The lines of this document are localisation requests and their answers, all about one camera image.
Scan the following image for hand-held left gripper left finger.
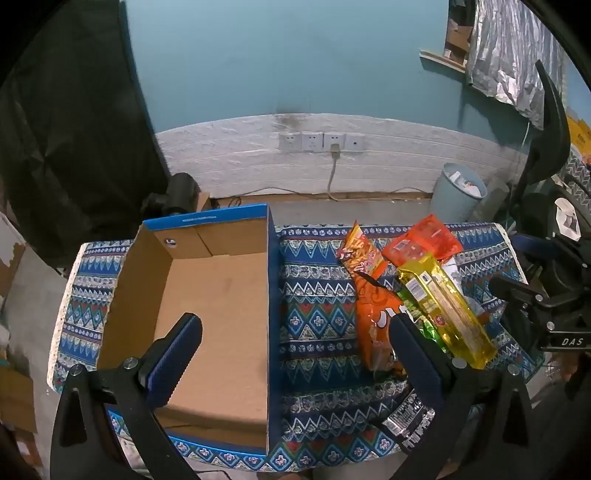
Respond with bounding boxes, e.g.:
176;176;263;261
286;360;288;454
51;312;204;480

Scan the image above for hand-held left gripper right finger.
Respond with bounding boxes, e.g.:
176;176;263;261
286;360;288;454
390;314;544;480

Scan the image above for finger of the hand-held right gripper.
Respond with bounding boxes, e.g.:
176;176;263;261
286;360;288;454
488;274;546;311

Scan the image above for green snack packet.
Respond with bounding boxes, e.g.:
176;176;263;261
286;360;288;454
397;288;448;355

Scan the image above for blue cardboard box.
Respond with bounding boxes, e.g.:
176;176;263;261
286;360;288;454
95;204;282;460

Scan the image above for large orange snack bag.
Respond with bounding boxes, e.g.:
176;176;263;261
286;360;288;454
353;272;410;376

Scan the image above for black silver snack packet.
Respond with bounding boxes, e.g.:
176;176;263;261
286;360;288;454
369;390;437;455

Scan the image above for yellow gold snack packet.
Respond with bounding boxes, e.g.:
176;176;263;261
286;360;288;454
397;253;498;370

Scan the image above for red snack packet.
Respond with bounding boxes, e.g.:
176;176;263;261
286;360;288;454
382;213;464;269

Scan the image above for grey trash bin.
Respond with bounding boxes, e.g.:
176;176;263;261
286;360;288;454
430;162;488;226

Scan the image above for blue patterned tablecloth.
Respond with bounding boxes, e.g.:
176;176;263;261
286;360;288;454
46;222;546;474

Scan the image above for small orange yellow snack bag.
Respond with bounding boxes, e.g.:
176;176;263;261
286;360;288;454
336;220;387;283

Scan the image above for black office chair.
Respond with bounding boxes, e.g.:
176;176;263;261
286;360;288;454
505;60;591;296

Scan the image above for black lamp head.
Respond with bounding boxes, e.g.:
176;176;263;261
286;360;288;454
141;173;204;219

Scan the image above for brown cardboard piece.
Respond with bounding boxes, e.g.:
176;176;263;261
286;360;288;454
0;367;38;435

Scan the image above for silver foil curtain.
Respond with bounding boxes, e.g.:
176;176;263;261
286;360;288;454
465;0;567;131

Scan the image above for wooden window ledge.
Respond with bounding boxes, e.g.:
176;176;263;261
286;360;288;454
419;48;468;73

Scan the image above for black backdrop cloth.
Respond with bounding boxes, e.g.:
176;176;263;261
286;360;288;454
0;0;170;278

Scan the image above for thin black floor cable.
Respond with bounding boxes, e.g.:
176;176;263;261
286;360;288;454
211;186;334;209

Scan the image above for grey plug with cable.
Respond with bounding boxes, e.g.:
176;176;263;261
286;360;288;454
325;144;343;202

